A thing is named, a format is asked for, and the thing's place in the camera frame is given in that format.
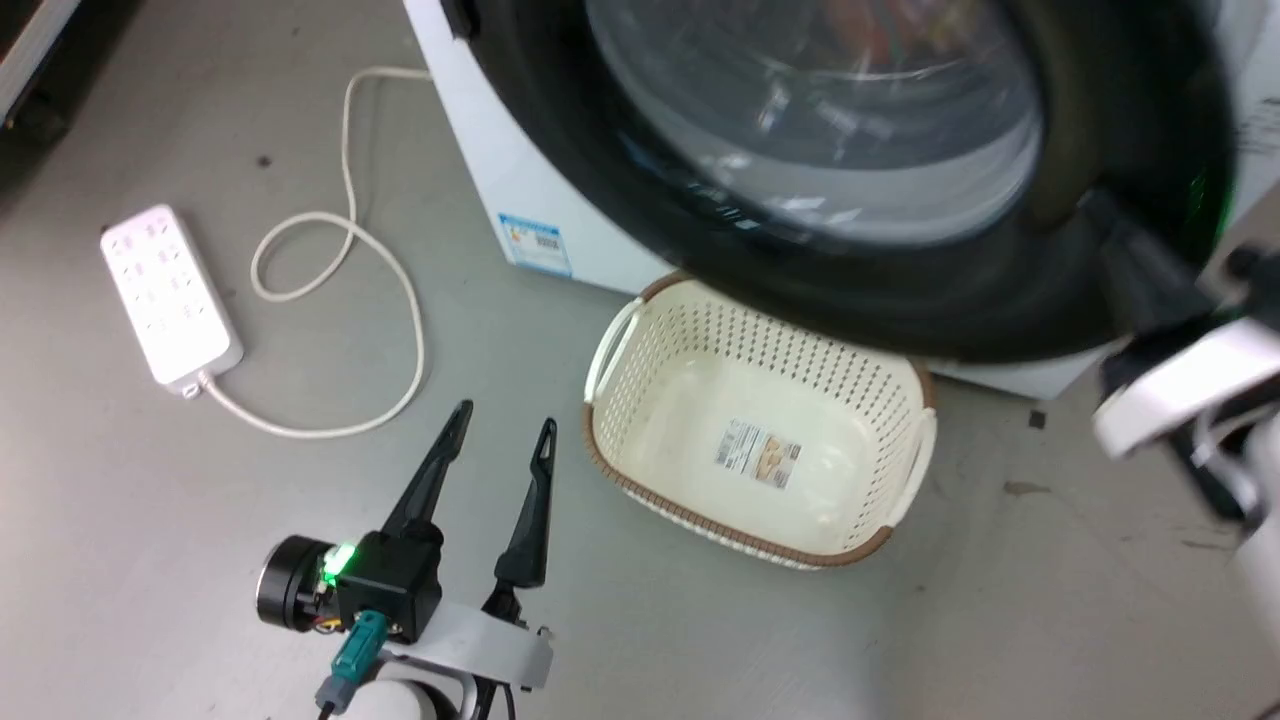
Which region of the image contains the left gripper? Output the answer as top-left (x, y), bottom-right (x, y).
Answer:
top-left (257, 399), bottom-right (559, 693)

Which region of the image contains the blue energy label sticker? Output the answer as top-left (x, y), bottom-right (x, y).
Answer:
top-left (497, 212), bottom-right (574, 279)

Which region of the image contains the white power strip cable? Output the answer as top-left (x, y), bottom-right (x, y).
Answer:
top-left (198, 66), bottom-right (434, 441)

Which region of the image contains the white power strip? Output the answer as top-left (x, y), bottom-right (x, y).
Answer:
top-left (100, 204), bottom-right (245, 395)

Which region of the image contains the teal connector grey cable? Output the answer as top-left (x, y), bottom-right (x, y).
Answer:
top-left (316, 610), bottom-right (390, 720)

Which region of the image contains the white washing machine body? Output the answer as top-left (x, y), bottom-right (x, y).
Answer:
top-left (403, 0), bottom-right (1280, 401)

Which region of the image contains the black round glass washer door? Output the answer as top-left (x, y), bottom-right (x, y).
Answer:
top-left (440, 0), bottom-right (1243, 365)

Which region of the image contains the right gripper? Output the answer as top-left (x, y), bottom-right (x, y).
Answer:
top-left (1080, 190), bottom-right (1280, 459)

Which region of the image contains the printed paper basket label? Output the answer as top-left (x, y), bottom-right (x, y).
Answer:
top-left (713, 419), bottom-right (804, 492)

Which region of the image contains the cream perforated laundry basket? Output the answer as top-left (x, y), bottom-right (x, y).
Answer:
top-left (583, 272), bottom-right (939, 571)

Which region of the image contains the dark shelf with white edge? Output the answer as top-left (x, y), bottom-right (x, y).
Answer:
top-left (0, 0), bottom-right (141, 196)

